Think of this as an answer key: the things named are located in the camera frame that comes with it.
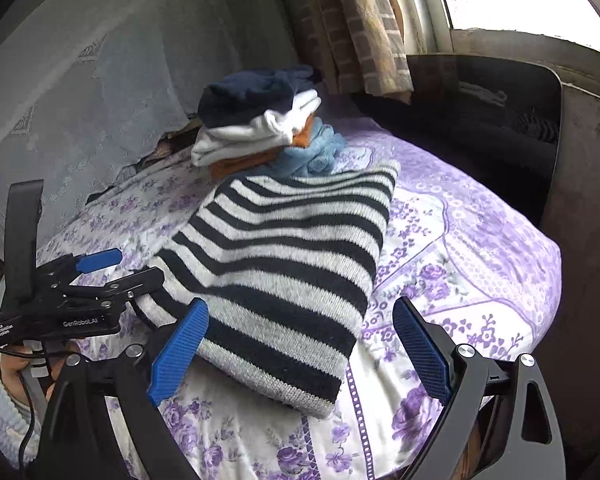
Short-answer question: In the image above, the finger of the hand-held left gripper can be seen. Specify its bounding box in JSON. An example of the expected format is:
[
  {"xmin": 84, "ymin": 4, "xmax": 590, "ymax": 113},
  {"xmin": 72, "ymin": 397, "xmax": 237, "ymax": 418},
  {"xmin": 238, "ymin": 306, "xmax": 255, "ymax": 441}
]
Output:
[
  {"xmin": 55, "ymin": 266, "xmax": 166, "ymax": 313},
  {"xmin": 39, "ymin": 248, "xmax": 124, "ymax": 286}
]

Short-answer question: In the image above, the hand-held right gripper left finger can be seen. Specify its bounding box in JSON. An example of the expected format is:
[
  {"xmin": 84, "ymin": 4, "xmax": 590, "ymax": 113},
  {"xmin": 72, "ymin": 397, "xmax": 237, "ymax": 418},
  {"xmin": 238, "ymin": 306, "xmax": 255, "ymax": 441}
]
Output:
[{"xmin": 27, "ymin": 296, "xmax": 211, "ymax": 480}]

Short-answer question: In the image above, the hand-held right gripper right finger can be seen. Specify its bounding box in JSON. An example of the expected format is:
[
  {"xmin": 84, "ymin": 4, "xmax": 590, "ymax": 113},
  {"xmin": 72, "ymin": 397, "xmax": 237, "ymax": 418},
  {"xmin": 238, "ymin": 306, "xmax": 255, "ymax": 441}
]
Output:
[{"xmin": 391, "ymin": 295, "xmax": 567, "ymax": 480}]

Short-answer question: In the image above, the black and grey striped sweater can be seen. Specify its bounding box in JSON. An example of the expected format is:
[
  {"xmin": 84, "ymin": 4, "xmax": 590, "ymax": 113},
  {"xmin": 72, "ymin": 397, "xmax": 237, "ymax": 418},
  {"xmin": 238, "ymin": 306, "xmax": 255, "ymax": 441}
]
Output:
[{"xmin": 135, "ymin": 162, "xmax": 401, "ymax": 418}]

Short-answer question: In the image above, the person's left forearm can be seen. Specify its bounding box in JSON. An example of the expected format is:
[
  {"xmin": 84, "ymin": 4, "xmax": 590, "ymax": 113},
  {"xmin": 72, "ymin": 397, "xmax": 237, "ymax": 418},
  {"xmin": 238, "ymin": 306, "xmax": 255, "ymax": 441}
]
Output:
[{"xmin": 0, "ymin": 355, "xmax": 46, "ymax": 453}]

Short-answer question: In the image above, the person's left hand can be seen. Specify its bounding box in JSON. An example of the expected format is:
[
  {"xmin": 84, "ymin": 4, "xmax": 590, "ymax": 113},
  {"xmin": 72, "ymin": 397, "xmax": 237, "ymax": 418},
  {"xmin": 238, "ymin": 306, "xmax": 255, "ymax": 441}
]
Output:
[{"xmin": 0, "ymin": 340, "xmax": 81, "ymax": 396}]

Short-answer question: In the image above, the purple floral bedsheet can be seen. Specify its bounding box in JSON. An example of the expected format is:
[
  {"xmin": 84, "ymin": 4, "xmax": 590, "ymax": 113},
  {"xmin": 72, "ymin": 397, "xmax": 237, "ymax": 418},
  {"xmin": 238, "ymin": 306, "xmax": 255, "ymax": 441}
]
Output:
[{"xmin": 35, "ymin": 115, "xmax": 563, "ymax": 480}]

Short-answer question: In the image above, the white lace cloth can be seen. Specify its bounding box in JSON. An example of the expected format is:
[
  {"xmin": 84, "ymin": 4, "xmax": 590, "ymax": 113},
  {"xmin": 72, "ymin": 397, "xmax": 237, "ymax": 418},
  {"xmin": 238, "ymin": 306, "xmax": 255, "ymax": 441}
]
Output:
[{"xmin": 0, "ymin": 0, "xmax": 301, "ymax": 261}]

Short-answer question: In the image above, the folded orange garment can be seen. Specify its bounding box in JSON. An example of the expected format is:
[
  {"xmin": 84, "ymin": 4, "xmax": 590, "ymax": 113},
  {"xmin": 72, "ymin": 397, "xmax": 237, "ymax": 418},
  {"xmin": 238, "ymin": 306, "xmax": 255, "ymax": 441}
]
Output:
[{"xmin": 209, "ymin": 117, "xmax": 313, "ymax": 178}]

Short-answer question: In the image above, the folded navy garment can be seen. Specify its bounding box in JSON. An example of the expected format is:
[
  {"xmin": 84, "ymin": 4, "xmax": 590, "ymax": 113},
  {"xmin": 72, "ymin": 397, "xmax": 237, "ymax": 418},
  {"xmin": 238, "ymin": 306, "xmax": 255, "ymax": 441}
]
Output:
[{"xmin": 197, "ymin": 66, "xmax": 313, "ymax": 128}]

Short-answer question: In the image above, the folded white garment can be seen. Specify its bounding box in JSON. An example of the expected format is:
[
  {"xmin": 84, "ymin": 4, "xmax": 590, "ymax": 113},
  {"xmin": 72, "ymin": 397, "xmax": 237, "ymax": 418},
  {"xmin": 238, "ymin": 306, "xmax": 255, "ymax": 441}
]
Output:
[{"xmin": 190, "ymin": 89, "xmax": 323, "ymax": 166}]

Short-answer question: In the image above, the folded blue fleece garment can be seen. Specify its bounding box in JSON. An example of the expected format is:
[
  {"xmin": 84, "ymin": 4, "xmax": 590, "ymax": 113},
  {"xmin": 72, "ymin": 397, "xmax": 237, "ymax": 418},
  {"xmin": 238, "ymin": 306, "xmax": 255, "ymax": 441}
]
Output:
[{"xmin": 272, "ymin": 117, "xmax": 348, "ymax": 178}]

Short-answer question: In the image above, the glossy dark footboard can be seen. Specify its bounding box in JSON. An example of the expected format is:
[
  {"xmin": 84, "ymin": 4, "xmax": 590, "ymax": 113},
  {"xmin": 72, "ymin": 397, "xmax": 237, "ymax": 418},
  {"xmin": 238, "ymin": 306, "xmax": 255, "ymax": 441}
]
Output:
[{"xmin": 350, "ymin": 52, "xmax": 563, "ymax": 221}]

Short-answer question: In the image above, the brown brick-pattern curtain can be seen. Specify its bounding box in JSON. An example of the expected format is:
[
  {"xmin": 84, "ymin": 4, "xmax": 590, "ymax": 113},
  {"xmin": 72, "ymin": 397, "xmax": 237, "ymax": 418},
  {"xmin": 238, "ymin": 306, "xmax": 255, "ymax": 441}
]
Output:
[{"xmin": 272, "ymin": 0, "xmax": 416, "ymax": 106}]

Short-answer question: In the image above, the black cable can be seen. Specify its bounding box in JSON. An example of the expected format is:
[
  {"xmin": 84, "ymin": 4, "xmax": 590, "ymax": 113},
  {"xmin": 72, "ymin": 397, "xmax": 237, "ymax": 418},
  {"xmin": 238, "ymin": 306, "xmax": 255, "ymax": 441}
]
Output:
[{"xmin": 0, "ymin": 342, "xmax": 51, "ymax": 468}]

